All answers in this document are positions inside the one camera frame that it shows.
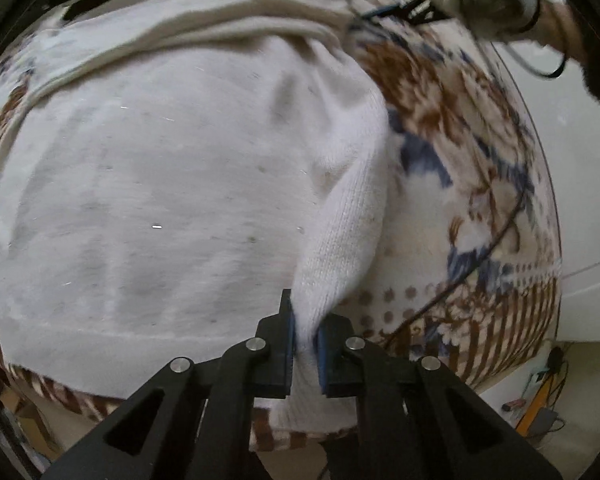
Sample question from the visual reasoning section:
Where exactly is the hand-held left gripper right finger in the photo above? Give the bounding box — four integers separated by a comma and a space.
317, 316, 563, 480

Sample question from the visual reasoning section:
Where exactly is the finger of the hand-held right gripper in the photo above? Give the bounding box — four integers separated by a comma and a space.
349, 2, 448, 25

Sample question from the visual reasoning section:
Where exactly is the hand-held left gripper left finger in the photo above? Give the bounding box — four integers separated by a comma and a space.
42, 289, 296, 480

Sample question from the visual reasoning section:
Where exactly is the white knit sweater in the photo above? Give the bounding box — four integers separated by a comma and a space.
0, 0, 403, 433

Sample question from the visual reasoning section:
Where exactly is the person's right forearm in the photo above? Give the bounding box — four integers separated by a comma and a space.
539, 0, 600, 131

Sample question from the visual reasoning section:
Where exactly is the floral brown blue blanket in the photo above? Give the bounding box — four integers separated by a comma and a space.
0, 0, 563, 453

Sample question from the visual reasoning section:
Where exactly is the orange tool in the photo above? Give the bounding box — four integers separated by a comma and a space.
516, 374, 557, 435

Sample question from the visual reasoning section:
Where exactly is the grey box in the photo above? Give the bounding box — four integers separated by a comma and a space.
529, 406, 565, 437

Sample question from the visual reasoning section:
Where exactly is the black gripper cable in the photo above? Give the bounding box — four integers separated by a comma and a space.
505, 35, 568, 80

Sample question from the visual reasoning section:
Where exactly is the thin black cable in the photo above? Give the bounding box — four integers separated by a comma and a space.
384, 180, 537, 352

